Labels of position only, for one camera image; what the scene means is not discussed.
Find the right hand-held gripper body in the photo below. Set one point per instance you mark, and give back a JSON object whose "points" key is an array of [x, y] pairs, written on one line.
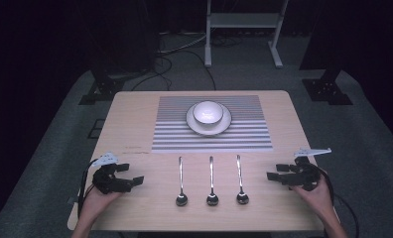
{"points": [[305, 177]]}

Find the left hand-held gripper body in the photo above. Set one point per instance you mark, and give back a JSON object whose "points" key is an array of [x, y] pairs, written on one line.
{"points": [[106, 180]]}

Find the person's right hand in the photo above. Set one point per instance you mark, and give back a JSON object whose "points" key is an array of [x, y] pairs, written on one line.
{"points": [[317, 198]]}

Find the person's left hand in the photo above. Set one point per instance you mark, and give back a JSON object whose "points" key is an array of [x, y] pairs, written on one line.
{"points": [[98, 205]]}

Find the metal spoon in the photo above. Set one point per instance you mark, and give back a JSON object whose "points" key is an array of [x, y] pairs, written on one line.
{"points": [[212, 199], [242, 198], [181, 200]]}

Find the striped grey placemat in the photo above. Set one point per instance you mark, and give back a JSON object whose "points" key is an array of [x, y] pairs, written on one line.
{"points": [[171, 134]]}

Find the black stand base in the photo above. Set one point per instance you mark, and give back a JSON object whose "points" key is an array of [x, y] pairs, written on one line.
{"points": [[102, 91], [328, 89]]}

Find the white plate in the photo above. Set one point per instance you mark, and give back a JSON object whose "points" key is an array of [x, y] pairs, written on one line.
{"points": [[209, 130]]}

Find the white bowl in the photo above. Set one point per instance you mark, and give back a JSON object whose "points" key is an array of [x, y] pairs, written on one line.
{"points": [[207, 111]]}

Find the white metal stand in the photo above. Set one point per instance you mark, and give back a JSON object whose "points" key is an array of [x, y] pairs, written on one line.
{"points": [[244, 20]]}

